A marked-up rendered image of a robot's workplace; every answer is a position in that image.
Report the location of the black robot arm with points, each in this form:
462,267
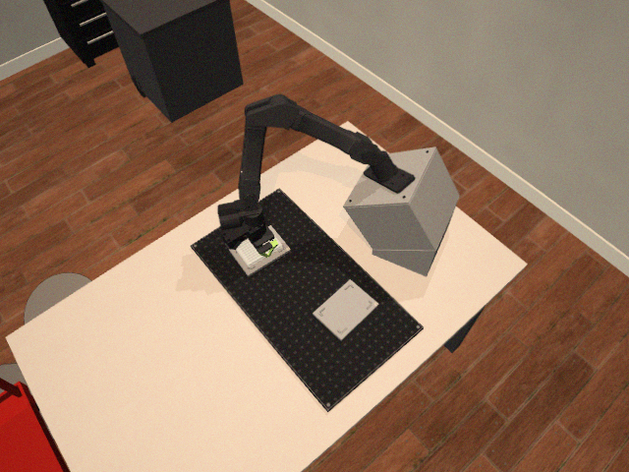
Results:
282,114

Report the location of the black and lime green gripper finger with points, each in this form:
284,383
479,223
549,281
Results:
274,244

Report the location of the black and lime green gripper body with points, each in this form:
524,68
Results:
267,235

